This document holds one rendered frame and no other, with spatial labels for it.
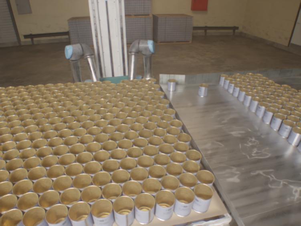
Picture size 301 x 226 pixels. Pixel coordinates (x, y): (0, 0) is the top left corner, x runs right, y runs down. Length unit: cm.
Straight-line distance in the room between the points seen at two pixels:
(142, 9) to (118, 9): 577
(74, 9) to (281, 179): 925
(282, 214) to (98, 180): 69
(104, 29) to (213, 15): 887
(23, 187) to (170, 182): 55
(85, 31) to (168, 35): 312
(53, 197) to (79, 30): 735
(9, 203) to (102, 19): 181
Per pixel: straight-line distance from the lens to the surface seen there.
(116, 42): 224
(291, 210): 94
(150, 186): 78
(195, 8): 1007
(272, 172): 104
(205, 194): 80
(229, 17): 1119
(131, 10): 786
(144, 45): 194
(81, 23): 785
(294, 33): 921
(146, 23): 802
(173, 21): 822
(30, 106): 135
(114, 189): 77
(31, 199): 82
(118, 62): 230
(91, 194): 78
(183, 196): 78
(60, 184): 83
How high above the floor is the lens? 175
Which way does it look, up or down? 32 degrees down
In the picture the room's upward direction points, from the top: straight up
